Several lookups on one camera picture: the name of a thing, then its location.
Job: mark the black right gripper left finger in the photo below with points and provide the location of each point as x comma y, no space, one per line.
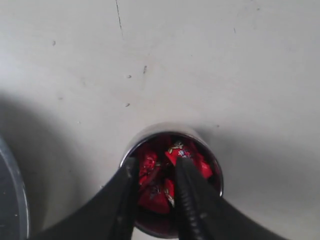
109,215

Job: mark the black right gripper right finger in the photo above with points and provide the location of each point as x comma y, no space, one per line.
202,214

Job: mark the red candy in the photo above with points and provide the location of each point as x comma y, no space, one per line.
147,163
154,199
181,149

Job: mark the stainless steel cup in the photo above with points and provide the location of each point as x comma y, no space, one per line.
158,138

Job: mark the round stainless steel plate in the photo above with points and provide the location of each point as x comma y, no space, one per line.
14,209

